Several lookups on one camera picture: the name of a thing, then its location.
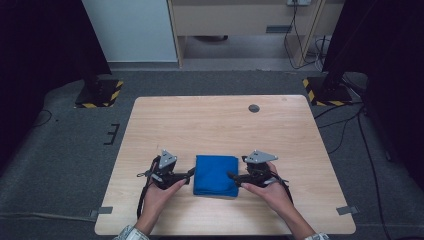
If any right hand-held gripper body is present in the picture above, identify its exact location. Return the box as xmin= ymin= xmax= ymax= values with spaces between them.
xmin=241 ymin=149 xmax=290 ymax=189

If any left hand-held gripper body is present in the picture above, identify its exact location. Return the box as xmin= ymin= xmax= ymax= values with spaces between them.
xmin=136 ymin=149 xmax=184 ymax=191

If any blue towel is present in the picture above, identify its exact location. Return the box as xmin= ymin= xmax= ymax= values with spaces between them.
xmin=192 ymin=154 xmax=240 ymax=199

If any person's left hand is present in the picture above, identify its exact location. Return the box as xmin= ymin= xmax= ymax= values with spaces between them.
xmin=142 ymin=177 xmax=189 ymax=223

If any person's right hand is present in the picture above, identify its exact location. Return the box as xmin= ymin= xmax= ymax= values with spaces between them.
xmin=240 ymin=161 xmax=295 ymax=216

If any grey tape strip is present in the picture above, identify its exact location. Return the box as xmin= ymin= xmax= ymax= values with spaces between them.
xmin=89 ymin=206 xmax=114 ymax=219
xmin=335 ymin=205 xmax=360 ymax=216

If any black striped stand base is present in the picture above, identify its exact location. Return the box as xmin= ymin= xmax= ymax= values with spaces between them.
xmin=301 ymin=76 xmax=354 ymax=107
xmin=74 ymin=78 xmax=125 ymax=110

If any white cabinet panel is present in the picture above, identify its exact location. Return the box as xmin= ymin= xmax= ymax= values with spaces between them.
xmin=81 ymin=0 xmax=179 ymax=64

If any beige wooden desk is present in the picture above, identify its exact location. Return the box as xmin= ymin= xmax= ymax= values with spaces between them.
xmin=166 ymin=0 xmax=346 ymax=69

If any black curtain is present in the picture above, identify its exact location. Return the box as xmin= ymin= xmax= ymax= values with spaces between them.
xmin=0 ymin=0 xmax=113 ymax=174
xmin=321 ymin=0 xmax=424 ymax=184

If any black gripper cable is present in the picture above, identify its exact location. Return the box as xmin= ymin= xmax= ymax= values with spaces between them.
xmin=136 ymin=155 xmax=160 ymax=220
xmin=270 ymin=171 xmax=295 ymax=206

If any long black floor cable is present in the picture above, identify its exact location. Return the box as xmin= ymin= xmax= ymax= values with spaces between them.
xmin=356 ymin=105 xmax=385 ymax=240

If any black hanging power cable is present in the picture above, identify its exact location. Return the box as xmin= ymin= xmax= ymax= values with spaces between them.
xmin=282 ymin=2 xmax=326 ymax=71

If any thin black looped cable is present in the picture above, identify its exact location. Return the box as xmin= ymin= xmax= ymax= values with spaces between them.
xmin=32 ymin=108 xmax=54 ymax=129

